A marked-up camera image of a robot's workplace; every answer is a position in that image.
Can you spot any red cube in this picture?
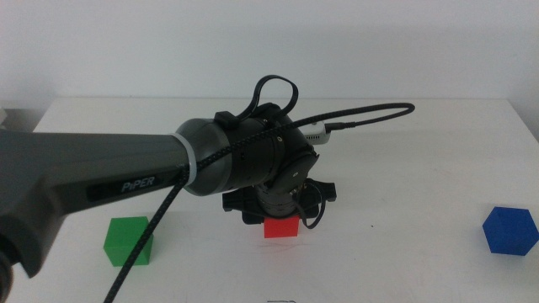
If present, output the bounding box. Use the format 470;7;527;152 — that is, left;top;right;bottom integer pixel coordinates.
264;215;301;239

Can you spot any green cube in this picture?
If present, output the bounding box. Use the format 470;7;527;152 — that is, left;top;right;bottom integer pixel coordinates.
103;215;154;268

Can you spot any blue cube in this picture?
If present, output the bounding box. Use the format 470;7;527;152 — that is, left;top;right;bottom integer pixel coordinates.
482;205;539;257

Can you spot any black braided camera cable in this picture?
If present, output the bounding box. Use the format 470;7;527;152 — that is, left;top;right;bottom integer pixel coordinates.
103;102;416;303

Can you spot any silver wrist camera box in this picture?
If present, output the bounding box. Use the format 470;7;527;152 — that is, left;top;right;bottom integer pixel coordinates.
303;121;332;145

